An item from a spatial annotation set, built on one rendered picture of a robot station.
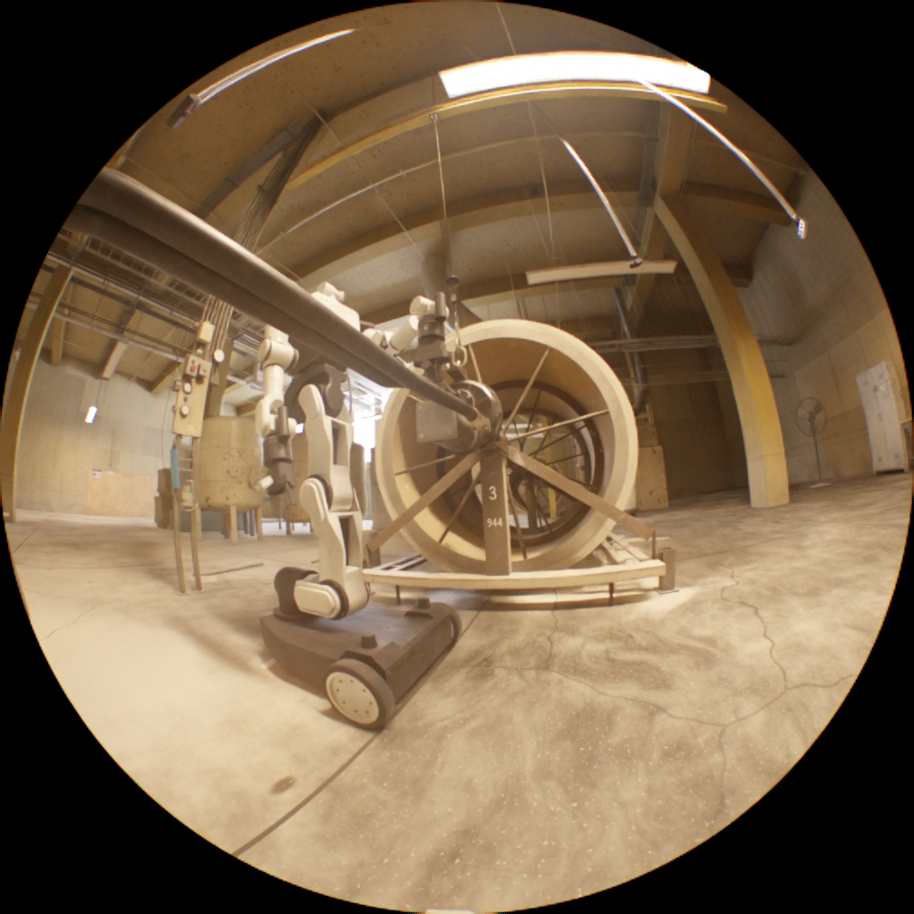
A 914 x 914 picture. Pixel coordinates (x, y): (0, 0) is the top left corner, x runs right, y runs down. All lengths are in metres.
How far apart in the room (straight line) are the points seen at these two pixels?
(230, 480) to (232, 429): 0.82
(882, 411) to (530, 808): 7.58
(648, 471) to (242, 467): 8.11
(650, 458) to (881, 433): 5.61
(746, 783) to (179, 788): 1.06
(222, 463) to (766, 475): 8.20
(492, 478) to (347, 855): 1.56
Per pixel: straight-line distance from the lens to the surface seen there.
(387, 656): 0.85
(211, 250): 0.37
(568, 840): 0.66
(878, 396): 7.70
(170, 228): 0.36
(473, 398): 1.18
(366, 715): 0.89
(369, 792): 0.75
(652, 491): 7.57
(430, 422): 0.91
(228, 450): 5.43
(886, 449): 7.68
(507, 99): 3.23
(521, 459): 1.65
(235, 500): 5.37
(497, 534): 1.60
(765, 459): 5.26
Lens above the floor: 0.59
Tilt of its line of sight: 8 degrees up
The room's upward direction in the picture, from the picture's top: 4 degrees counter-clockwise
